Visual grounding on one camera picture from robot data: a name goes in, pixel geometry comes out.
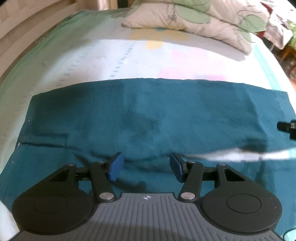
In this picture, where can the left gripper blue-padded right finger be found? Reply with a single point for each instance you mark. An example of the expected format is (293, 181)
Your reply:
(192, 173)

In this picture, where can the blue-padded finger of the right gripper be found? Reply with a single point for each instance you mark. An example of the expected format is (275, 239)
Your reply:
(288, 128)

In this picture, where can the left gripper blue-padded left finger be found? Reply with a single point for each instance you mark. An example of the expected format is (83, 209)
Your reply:
(100, 174)

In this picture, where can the teal pants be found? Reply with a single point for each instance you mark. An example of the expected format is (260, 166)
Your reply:
(147, 120)

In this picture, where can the wooden chair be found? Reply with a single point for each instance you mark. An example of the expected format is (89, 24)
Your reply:
(289, 49)

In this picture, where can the red and plaid cloth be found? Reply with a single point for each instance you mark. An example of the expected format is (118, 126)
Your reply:
(279, 30)

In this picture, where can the cream pillow with green leaves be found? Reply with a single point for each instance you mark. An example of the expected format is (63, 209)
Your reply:
(232, 22)

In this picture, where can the floral patterned bed sheet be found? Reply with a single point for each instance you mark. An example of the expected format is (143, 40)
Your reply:
(93, 46)

